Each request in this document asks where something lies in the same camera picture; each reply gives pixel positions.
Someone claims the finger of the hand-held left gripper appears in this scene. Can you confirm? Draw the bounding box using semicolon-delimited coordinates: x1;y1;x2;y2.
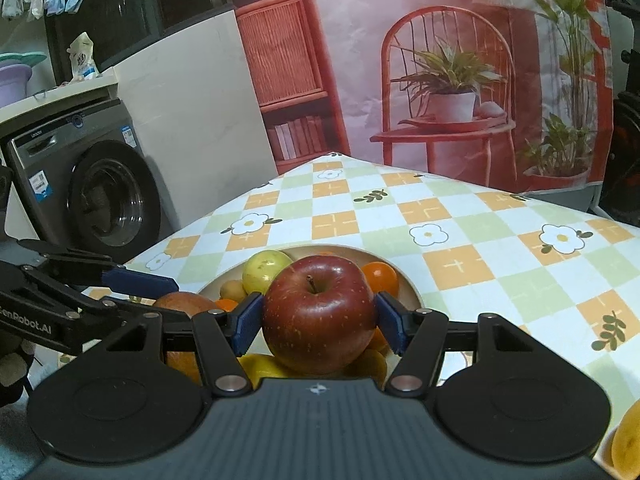
0;259;197;331
17;237;179;297

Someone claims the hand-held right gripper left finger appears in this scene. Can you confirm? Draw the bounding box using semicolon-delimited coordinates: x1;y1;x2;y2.
105;292;264;395

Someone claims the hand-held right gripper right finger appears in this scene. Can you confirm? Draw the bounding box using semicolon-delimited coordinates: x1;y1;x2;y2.
375;291;540;395

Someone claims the brownish red apple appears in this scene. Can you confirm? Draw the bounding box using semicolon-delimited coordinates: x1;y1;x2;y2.
152;291;219;387

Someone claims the beige round plate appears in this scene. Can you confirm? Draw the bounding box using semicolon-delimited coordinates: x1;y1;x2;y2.
197;244;425;361

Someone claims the yellow lemon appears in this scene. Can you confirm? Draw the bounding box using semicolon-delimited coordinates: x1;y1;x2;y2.
238;353;297;380
611;402;640;479

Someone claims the dark red apple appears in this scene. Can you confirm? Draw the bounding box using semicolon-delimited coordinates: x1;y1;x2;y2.
262;255;377;375

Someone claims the person's left hand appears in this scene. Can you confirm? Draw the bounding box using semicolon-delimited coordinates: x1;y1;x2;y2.
0;336;34;407

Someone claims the yellow-green guava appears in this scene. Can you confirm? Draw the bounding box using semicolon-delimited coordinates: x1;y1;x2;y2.
242;250;294;295

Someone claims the grey washing machine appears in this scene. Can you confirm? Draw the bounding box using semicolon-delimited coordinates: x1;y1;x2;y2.
0;97;164;261

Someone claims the white counter slab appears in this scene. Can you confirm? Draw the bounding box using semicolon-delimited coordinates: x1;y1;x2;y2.
0;71;121;128

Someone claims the white detergent bag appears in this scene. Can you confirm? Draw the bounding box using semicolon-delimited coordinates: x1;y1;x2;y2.
66;31;104;82

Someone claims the purple basin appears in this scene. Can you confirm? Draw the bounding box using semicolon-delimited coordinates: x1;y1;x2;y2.
0;62;34;109

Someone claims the teal plastic lid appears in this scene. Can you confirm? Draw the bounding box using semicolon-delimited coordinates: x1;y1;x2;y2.
0;51;47;69

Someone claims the printed backdrop cloth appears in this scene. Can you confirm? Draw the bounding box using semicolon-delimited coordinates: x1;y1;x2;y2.
222;0;614;199

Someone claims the dark glass sliding door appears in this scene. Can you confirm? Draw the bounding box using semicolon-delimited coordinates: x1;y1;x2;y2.
47;0;236;86

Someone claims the black exercise bike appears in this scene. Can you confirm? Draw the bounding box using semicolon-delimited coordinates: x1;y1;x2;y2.
597;0;640;223

